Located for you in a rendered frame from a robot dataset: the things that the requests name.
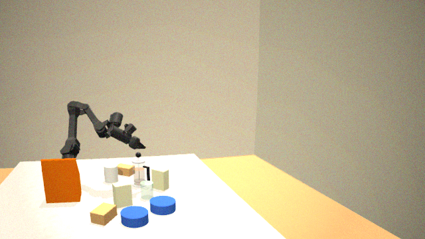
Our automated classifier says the blue short cylinder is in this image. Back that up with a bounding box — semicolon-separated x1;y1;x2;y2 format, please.
149;196;176;216
120;206;149;228

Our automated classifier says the grey cylinder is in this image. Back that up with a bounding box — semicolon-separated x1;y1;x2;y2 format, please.
104;163;118;183

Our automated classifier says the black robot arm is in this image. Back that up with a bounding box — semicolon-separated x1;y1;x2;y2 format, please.
60;101;137;159

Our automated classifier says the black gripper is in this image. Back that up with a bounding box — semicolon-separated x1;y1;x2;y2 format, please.
117;129;145;149

